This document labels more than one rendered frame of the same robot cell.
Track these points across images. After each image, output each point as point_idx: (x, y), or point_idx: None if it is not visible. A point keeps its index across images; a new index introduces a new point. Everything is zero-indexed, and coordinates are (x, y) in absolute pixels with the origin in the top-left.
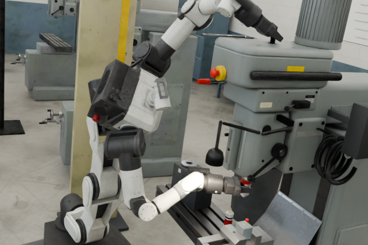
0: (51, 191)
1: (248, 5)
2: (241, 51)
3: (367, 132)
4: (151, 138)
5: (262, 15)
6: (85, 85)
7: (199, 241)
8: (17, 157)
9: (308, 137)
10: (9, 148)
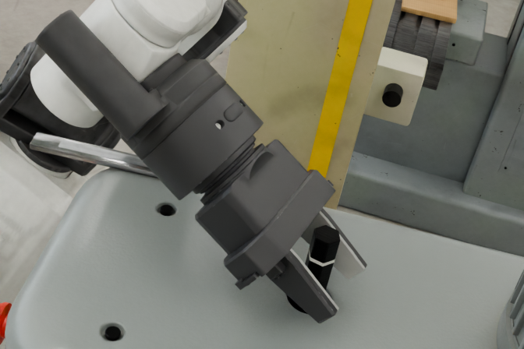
0: None
1: (116, 123)
2: (5, 333)
3: None
4: (505, 155)
5: (235, 171)
6: (260, 0)
7: None
8: (222, 77)
9: None
10: (224, 50)
